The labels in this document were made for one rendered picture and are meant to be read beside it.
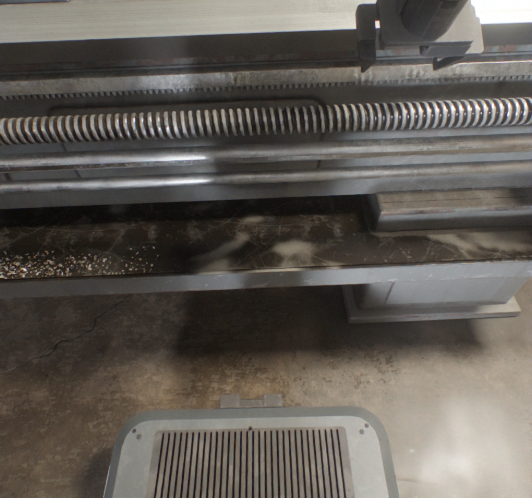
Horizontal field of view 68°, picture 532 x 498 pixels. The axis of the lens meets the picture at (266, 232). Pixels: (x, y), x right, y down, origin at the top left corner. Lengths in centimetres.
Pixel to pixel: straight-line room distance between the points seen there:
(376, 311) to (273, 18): 85
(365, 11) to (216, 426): 72
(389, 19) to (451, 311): 93
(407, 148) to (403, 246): 27
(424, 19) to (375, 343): 90
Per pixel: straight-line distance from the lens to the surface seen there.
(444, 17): 48
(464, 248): 92
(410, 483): 112
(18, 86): 73
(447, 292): 119
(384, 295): 114
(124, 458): 86
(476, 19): 57
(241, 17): 62
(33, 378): 131
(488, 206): 93
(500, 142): 74
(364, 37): 52
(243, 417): 84
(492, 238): 96
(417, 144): 68
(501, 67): 74
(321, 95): 69
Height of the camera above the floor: 107
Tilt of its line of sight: 51 degrees down
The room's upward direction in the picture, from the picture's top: 2 degrees counter-clockwise
